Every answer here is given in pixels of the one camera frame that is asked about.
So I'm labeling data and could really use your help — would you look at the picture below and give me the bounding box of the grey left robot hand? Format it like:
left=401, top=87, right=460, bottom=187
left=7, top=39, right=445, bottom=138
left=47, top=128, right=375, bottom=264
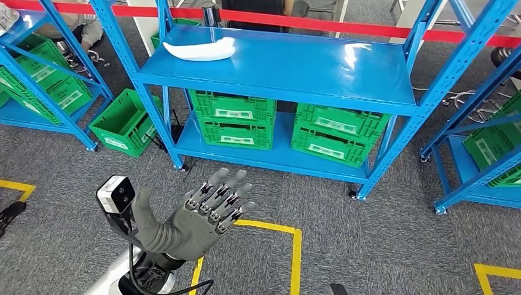
left=131, top=167, right=256, bottom=261

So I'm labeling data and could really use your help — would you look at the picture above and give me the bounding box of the white curved plastic part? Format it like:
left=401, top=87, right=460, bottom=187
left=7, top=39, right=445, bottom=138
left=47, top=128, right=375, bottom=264
left=162, top=36, right=237, bottom=62

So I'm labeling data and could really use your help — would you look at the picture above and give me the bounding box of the blue metal shelf rack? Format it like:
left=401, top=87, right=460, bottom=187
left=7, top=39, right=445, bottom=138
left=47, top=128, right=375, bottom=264
left=419, top=44, right=521, bottom=215
left=0, top=0, right=115, bottom=152
left=88, top=0, right=520, bottom=201

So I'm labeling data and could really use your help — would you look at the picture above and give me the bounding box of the silver metal part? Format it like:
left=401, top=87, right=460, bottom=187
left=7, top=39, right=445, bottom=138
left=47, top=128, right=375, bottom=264
left=0, top=3, right=20, bottom=37

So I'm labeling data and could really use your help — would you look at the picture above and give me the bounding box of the black router with antennas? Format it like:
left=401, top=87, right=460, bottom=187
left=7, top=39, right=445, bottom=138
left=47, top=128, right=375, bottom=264
left=144, top=108, right=188, bottom=154

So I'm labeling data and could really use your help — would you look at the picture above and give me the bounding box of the yellow floor tape square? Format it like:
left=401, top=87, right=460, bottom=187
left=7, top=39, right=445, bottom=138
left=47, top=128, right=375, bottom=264
left=474, top=264, right=521, bottom=295
left=188, top=219, right=304, bottom=295
left=0, top=179, right=37, bottom=203

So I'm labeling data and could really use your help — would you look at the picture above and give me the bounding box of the black stand base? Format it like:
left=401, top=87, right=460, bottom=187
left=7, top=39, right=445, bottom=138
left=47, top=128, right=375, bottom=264
left=0, top=201, right=27, bottom=239

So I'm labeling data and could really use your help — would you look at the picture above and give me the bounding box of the red barrier tape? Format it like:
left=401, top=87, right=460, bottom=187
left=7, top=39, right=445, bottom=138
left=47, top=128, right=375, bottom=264
left=0, top=0, right=521, bottom=49

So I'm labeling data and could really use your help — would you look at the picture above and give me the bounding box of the black office chair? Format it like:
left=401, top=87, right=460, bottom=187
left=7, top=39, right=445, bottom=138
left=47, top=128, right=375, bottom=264
left=441, top=47, right=521, bottom=123

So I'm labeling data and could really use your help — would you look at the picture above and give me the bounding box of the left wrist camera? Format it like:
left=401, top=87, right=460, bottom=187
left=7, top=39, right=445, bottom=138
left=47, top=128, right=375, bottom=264
left=96, top=175, right=143, bottom=249

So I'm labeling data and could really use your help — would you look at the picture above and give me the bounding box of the steel stanchion post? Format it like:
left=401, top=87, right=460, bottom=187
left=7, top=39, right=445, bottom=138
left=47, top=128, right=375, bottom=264
left=201, top=1, right=221, bottom=28

